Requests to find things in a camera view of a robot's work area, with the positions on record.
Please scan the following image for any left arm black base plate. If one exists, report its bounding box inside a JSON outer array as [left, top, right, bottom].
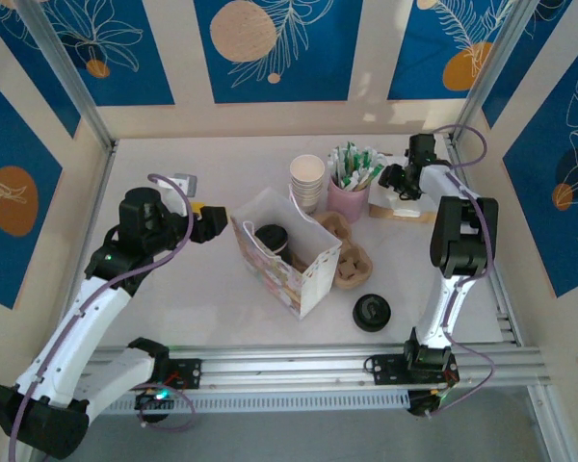
[[118, 358, 204, 392]]

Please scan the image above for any grey slotted cable duct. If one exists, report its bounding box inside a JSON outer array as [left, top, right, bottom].
[[42, 390, 411, 417]]

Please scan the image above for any brown cardboard cup carrier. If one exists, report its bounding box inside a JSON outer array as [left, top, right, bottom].
[[315, 211, 374, 292]]

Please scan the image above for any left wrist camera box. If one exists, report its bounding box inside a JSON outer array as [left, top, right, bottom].
[[172, 171, 197, 196]]

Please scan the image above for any stack of black cup lids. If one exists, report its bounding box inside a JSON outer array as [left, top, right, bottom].
[[352, 293, 393, 333]]

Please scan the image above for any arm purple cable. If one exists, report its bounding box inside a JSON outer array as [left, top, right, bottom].
[[8, 173, 197, 462], [432, 124, 497, 420]]

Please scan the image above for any blue floral wall panel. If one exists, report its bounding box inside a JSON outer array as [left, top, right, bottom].
[[194, 0, 366, 104], [0, 0, 82, 140], [503, 42, 578, 298], [28, 0, 176, 108], [0, 69, 65, 310], [481, 0, 578, 130], [386, 0, 516, 102]]

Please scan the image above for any pink ceramic mug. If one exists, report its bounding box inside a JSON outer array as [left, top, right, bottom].
[[327, 175, 371, 224]]

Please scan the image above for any stack of white paper cups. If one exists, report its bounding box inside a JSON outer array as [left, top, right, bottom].
[[288, 153, 327, 217]]

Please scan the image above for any green white sugar stick bundle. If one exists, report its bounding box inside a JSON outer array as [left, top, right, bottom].
[[328, 141, 387, 192]]

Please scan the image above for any wooden napkin tray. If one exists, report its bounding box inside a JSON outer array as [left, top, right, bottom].
[[368, 153, 449, 224]]

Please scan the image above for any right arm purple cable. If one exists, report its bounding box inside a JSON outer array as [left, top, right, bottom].
[[432, 124, 497, 420]]

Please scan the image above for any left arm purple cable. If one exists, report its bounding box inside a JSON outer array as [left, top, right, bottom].
[[8, 173, 197, 462]]

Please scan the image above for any aluminium frame post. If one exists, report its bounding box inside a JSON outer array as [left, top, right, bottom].
[[13, 0, 118, 151], [448, 0, 545, 145]]

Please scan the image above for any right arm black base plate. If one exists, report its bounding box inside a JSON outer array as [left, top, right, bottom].
[[368, 353, 460, 387]]

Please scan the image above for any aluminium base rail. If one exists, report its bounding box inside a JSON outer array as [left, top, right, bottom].
[[21, 342, 553, 398]]

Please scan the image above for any paper cup with black lid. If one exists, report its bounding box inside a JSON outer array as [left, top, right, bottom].
[[253, 223, 291, 265]]

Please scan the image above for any white paper gift bag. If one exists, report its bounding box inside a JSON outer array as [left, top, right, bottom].
[[229, 185, 344, 321]]

